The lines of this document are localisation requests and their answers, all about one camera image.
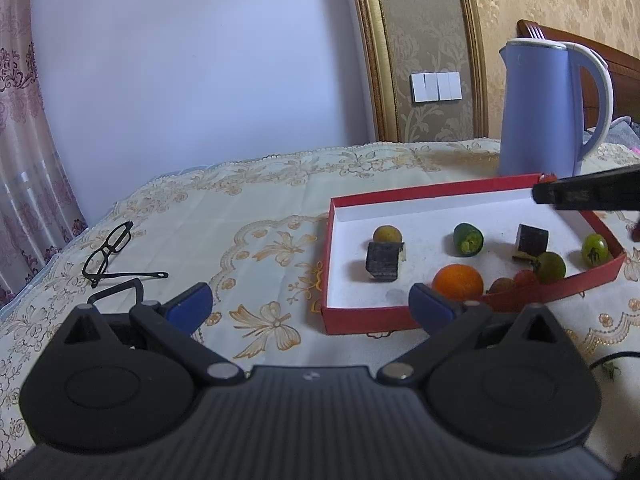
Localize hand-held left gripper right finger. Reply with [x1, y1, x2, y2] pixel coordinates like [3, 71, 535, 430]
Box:
[376, 283, 568, 387]

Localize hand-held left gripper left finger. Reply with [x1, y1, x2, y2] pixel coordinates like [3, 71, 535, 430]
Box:
[60, 282, 247, 387]

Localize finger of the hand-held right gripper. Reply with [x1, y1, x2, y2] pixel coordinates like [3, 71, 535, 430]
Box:
[532, 164, 640, 211]

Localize orange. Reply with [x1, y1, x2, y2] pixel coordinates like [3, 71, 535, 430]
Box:
[432, 264, 485, 302]

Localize small green tomato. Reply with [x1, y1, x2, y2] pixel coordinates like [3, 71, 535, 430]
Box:
[581, 233, 610, 267]

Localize green citrus fruit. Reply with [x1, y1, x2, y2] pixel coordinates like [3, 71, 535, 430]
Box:
[453, 223, 484, 257]

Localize red cardboard box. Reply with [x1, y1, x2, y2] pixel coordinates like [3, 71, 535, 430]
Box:
[320, 172, 628, 336]

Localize large green tomato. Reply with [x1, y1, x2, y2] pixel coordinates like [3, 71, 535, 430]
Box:
[532, 251, 567, 283]

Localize grey cloth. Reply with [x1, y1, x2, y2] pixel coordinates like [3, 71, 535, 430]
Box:
[611, 117, 640, 142]

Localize blue electric kettle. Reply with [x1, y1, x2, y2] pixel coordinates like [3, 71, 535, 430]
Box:
[497, 37, 615, 178]

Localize black eyeglasses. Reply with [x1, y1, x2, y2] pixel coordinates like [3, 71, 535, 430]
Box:
[81, 221, 169, 288]

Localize wooden headboard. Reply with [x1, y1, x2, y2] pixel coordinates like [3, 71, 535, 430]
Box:
[517, 19, 640, 128]

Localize patterned curtain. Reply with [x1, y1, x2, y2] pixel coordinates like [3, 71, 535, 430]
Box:
[0, 0, 90, 306]

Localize black plastic frame part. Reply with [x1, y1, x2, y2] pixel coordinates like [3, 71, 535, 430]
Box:
[87, 280, 144, 313]

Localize white light switch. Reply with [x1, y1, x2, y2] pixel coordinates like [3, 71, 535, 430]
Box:
[411, 71, 462, 105]

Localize gold framed wall panel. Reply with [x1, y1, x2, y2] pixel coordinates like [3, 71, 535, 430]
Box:
[347, 0, 488, 143]

